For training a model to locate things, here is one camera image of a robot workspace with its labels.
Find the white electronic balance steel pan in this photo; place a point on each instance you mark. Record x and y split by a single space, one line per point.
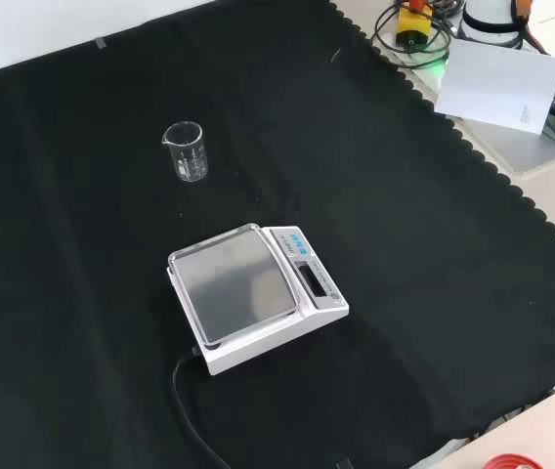
238 283

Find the black bench cloth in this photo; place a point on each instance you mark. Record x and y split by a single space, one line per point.
87 293

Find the yellow stop button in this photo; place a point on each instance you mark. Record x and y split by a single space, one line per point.
412 24

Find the small cloth clip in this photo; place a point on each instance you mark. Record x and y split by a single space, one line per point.
100 43

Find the pale board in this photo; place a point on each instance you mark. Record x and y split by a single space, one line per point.
497 83

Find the grey metal base plate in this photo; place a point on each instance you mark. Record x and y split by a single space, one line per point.
507 146

